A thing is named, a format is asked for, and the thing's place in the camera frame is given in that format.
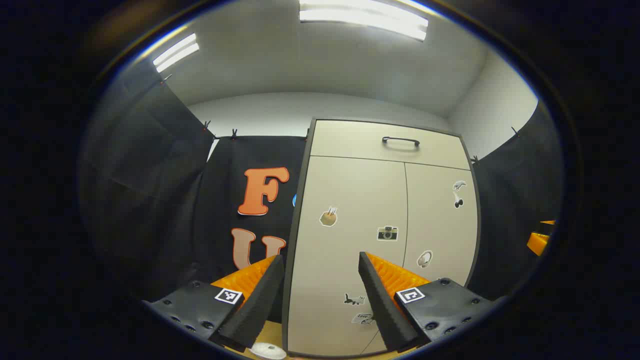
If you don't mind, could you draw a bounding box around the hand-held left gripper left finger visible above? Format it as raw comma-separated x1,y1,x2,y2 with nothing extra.
141,254,286,352

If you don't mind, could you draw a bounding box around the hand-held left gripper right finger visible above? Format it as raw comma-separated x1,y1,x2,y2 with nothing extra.
358,251,507,354

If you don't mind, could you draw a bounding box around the cabinet door with camera sticker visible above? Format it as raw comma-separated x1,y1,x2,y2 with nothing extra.
287,156,408,357

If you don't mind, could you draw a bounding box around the beige double-door shoe cabinet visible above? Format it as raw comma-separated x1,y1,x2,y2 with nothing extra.
281,118,482,358

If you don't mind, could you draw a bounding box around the cabinet door with bird sticker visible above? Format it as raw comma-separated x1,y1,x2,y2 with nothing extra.
361,162,481,357

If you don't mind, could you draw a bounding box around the beige cabinet drawer front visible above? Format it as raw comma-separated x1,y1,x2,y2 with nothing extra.
310,120,471,171

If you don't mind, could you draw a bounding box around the black backdrop cloth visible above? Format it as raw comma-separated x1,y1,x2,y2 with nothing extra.
192,135,308,323
467,102,566,301
80,75,216,301

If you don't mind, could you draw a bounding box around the white round floor disc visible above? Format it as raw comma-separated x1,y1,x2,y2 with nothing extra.
250,341,287,360

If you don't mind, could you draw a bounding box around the ceiling light panel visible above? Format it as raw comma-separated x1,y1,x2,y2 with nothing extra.
152,33,201,74
299,0,430,42

